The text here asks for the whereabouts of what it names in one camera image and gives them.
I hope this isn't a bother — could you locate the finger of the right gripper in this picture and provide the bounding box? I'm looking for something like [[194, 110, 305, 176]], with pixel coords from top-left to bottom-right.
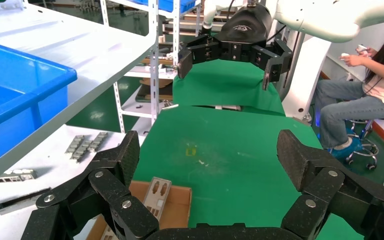
[[251, 38, 294, 91], [177, 33, 223, 80]]

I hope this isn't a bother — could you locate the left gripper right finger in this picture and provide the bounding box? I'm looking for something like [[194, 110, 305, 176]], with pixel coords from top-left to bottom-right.
[[277, 129, 384, 240]]

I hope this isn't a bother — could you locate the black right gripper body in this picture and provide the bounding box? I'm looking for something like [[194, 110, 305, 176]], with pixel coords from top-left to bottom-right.
[[215, 3, 274, 63]]

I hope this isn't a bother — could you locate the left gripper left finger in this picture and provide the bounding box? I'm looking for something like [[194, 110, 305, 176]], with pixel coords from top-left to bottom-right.
[[21, 130, 160, 240]]

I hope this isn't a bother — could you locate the cardboard box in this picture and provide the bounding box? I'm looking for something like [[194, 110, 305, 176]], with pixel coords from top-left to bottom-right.
[[85, 180, 193, 240]]

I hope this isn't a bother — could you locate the blue plastic tray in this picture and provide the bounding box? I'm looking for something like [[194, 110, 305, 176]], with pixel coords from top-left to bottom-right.
[[0, 38, 78, 173]]

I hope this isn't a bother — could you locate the white background shelf rack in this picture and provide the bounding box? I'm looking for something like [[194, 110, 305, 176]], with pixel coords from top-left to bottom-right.
[[99, 0, 201, 133]]

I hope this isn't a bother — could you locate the white robot torso column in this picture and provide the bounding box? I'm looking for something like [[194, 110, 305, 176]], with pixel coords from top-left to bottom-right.
[[281, 34, 333, 122]]

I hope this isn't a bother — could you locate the green table cloth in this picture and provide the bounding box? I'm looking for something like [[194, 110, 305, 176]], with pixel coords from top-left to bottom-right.
[[132, 105, 365, 240], [172, 58, 286, 117]]

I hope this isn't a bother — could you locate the small ribbed metal strip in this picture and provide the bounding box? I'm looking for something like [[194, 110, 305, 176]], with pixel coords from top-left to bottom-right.
[[64, 134, 86, 155], [87, 131, 110, 153], [74, 139, 95, 164]]

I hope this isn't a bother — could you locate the silver io shield plate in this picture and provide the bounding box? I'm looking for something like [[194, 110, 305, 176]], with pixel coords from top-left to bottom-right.
[[100, 177, 173, 240]]

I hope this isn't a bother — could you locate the blue storage bin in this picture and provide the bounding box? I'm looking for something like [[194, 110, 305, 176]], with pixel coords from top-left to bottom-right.
[[125, 0, 198, 14]]

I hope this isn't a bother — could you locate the white lower shelf board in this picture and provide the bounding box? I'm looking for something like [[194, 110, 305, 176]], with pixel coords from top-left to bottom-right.
[[0, 124, 147, 240]]

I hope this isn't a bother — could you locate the chrome swivel stool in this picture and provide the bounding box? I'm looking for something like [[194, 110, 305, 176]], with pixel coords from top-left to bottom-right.
[[344, 112, 384, 171]]

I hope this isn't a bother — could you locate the seated person operator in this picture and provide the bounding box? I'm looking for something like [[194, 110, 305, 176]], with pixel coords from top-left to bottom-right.
[[314, 19, 384, 163]]

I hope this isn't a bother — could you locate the slotted white shelf post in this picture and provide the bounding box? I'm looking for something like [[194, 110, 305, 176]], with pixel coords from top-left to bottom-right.
[[147, 0, 161, 127]]

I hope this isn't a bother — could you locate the slim metal bracket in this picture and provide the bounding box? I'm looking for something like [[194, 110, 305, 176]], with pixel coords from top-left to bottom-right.
[[0, 168, 38, 185]]

